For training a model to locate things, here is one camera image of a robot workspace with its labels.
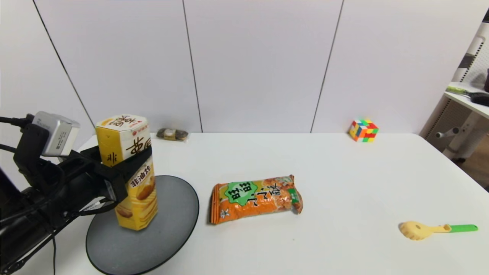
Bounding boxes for yellow potato chip box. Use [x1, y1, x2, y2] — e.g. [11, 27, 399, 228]
[95, 114, 159, 231]

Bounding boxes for gray round plate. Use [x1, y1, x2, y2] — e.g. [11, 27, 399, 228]
[85, 175, 200, 275]

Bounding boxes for orange snack bag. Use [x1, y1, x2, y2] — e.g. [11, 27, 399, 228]
[210, 175, 304, 225]

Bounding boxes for small wrapped cookie pack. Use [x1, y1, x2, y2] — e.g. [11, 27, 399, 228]
[156, 128, 189, 143]

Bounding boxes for colourful puzzle cube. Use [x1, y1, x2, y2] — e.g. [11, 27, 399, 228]
[348, 119, 379, 143]

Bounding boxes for green tool on shelf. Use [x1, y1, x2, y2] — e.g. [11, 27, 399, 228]
[446, 86, 476, 96]

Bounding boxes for white desk stand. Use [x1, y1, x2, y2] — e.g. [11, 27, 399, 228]
[436, 111, 489, 161]

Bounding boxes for white shelf board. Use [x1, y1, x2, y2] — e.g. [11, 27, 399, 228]
[444, 81, 489, 119]

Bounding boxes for black tool on shelf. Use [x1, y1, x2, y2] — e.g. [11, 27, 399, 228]
[469, 92, 489, 107]

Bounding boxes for white perforated panel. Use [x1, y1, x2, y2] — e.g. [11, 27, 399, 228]
[453, 8, 489, 89]

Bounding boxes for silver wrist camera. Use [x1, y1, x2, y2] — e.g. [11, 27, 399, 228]
[15, 111, 81, 180]

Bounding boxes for beige pasta spoon green handle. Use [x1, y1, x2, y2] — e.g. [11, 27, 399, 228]
[398, 221, 479, 241]

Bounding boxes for black camera cable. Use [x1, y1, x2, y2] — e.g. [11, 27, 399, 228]
[0, 116, 35, 129]

